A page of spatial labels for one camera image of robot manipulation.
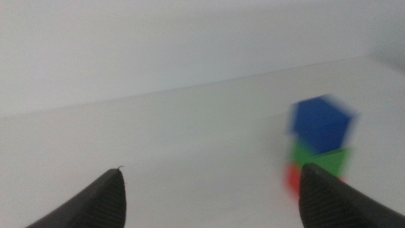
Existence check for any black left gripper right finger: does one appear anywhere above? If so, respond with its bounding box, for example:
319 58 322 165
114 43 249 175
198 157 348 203
298 163 405 228

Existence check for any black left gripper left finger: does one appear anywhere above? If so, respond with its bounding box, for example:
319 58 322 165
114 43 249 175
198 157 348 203
25 167 127 228

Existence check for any green cube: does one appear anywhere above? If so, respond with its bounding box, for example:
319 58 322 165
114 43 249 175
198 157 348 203
289 139 351 178

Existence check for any red cube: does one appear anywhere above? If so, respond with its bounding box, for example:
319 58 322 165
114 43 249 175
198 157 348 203
284 161 303 200

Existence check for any blue cube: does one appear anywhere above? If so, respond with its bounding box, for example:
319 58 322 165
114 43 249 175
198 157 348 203
288 94 355 156

